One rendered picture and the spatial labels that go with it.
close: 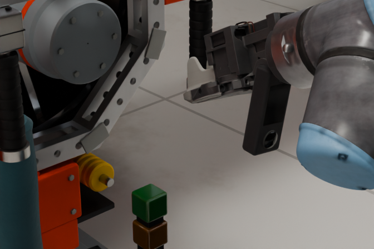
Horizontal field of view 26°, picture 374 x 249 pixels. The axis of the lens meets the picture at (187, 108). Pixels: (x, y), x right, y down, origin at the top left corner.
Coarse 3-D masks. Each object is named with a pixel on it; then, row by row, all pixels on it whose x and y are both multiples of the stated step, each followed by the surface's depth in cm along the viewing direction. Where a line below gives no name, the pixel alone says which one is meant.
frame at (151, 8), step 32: (128, 0) 148; (160, 0) 146; (128, 32) 151; (160, 32) 148; (128, 64) 147; (96, 96) 148; (128, 96) 148; (64, 128) 146; (96, 128) 145; (64, 160) 142
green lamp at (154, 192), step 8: (152, 184) 120; (136, 192) 117; (144, 192) 117; (152, 192) 117; (160, 192) 117; (136, 200) 117; (144, 200) 116; (152, 200) 116; (160, 200) 117; (136, 208) 118; (144, 208) 116; (152, 208) 116; (160, 208) 118; (144, 216) 117; (152, 216) 117; (160, 216) 118
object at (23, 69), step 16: (112, 0) 152; (32, 80) 160; (48, 80) 157; (64, 80) 155; (96, 80) 153; (32, 96) 146; (48, 96) 154; (64, 96) 152; (80, 96) 151; (32, 112) 148; (48, 112) 150; (64, 112) 150; (32, 128) 146
